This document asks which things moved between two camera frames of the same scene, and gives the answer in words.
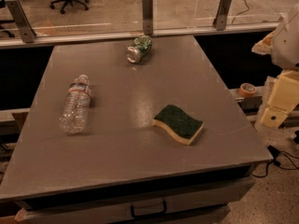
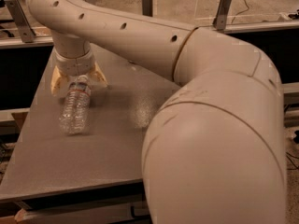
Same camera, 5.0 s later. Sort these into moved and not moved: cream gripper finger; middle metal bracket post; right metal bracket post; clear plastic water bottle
Moved: cream gripper finger
Not moved: clear plastic water bottle; right metal bracket post; middle metal bracket post
